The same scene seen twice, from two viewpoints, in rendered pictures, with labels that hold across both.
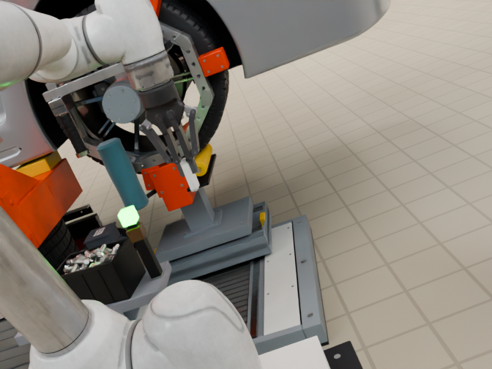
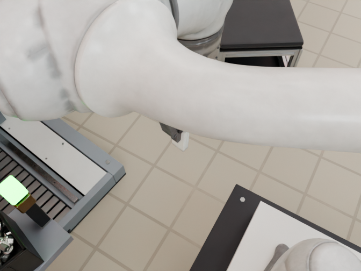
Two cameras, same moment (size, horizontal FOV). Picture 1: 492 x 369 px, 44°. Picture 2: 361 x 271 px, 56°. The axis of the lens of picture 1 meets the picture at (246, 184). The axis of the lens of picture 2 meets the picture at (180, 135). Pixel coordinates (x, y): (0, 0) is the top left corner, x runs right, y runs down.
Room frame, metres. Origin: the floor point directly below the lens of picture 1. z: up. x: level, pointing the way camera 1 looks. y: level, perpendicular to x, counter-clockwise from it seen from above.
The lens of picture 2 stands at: (1.10, 0.40, 1.30)
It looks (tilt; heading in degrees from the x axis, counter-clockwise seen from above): 57 degrees down; 298
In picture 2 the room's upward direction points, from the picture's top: straight up
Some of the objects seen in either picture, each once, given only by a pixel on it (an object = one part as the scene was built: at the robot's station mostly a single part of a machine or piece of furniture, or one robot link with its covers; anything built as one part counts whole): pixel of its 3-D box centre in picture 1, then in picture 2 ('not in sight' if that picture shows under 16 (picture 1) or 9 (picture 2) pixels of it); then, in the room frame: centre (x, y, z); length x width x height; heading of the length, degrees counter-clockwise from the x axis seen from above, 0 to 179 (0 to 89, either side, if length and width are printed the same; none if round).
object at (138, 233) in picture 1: (136, 232); (21, 199); (1.54, 0.32, 0.59); 0.04 x 0.04 x 0.04; 80
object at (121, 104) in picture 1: (127, 98); not in sight; (2.14, 0.26, 0.85); 0.21 x 0.14 x 0.14; 170
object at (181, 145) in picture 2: (188, 174); (179, 136); (1.26, 0.11, 0.76); 0.03 x 0.01 x 0.07; 168
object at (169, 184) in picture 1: (174, 180); not in sight; (2.25, 0.25, 0.48); 0.16 x 0.12 x 0.17; 170
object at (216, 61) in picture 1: (214, 61); not in sight; (2.16, -0.06, 0.85); 0.09 x 0.08 x 0.07; 80
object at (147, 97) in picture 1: (162, 105); not in sight; (1.25, 0.10, 0.92); 0.08 x 0.07 x 0.09; 78
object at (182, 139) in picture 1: (180, 134); not in sight; (1.25, 0.09, 0.85); 0.04 x 0.01 x 0.11; 168
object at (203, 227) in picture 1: (195, 204); not in sight; (2.38, 0.22, 0.32); 0.40 x 0.30 x 0.28; 80
